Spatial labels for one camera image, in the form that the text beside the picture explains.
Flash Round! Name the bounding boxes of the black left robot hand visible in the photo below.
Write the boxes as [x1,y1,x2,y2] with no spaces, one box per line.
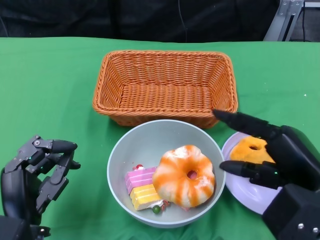
[0,134,82,224]

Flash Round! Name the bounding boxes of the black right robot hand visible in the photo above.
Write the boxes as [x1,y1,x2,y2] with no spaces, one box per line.
[212,109,320,193]

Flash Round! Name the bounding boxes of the orange white striped ring bread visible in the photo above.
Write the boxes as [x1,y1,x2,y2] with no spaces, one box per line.
[229,136,276,165]
[151,144,216,209]

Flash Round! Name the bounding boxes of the grey green bowl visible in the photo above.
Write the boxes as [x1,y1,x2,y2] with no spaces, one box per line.
[106,119,227,230]

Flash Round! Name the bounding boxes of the lavender plate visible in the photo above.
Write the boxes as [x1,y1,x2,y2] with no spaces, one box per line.
[221,131,286,216]

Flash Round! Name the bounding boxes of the pink layered cake slice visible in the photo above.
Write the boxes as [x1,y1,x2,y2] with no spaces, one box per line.
[124,163,159,195]

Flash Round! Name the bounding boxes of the yellow layered cake slice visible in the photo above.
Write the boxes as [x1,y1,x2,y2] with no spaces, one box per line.
[129,183,171,216]

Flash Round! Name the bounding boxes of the orange wicker basket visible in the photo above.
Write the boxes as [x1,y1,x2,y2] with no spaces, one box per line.
[91,49,238,130]

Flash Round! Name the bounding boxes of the green tablecloth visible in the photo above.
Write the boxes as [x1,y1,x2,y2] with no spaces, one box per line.
[0,36,320,240]

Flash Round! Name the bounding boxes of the black backdrop cloth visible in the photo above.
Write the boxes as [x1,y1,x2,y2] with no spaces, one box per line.
[0,0,320,43]

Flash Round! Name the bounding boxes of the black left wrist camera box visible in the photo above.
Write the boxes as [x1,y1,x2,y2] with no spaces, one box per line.
[0,214,33,240]

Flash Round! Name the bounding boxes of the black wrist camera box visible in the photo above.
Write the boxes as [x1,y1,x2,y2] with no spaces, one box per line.
[261,183,320,240]
[0,214,33,240]

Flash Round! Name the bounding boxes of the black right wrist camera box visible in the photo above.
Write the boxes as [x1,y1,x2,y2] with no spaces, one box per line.
[261,183,320,240]

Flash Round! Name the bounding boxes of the grey aluminium frame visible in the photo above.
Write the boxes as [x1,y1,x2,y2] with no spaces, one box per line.
[263,0,305,42]

